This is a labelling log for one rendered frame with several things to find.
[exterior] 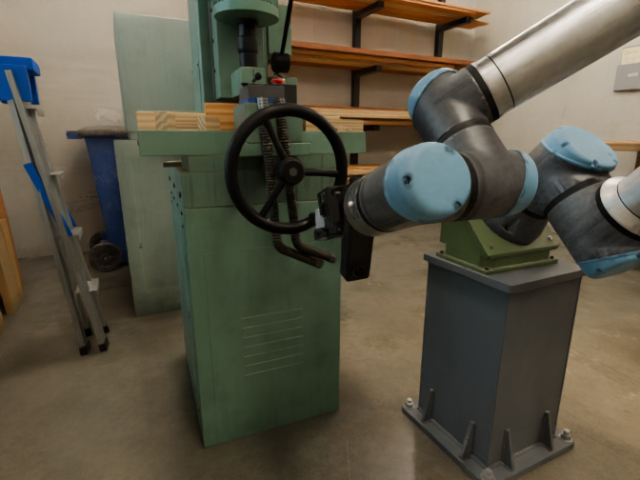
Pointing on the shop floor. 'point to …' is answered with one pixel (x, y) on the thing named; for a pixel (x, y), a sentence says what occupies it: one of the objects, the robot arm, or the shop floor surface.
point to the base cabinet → (255, 322)
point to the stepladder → (51, 199)
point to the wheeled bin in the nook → (103, 169)
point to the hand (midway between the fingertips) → (323, 238)
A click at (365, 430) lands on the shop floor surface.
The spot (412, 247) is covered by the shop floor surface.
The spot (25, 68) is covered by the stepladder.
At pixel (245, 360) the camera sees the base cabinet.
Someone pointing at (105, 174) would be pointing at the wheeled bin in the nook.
